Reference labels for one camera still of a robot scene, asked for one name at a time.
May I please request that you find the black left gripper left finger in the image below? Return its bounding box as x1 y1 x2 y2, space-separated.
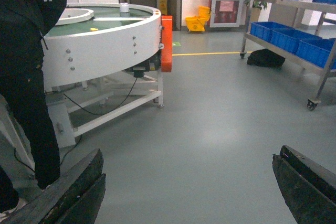
2 149 106 223

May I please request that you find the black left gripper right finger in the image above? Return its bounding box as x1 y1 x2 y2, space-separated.
272 145 335 223

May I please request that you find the orange control box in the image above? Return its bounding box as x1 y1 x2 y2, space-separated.
161 16 173 72

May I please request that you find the stainless steel wheeled cart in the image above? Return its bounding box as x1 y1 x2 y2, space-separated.
239 0 335 111

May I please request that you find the blue bin on cart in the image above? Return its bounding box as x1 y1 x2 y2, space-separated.
270 29 321 54
296 38 335 68
250 22 293 42

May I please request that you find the white round rotary table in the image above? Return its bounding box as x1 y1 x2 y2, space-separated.
43 3 163 148

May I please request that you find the black bag on floor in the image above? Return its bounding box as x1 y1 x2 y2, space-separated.
247 49 286 68

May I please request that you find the person in black clothes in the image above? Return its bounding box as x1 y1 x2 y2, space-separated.
0 0 68 213

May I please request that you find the yellow mop bucket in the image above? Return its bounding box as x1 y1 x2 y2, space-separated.
185 6 211 33

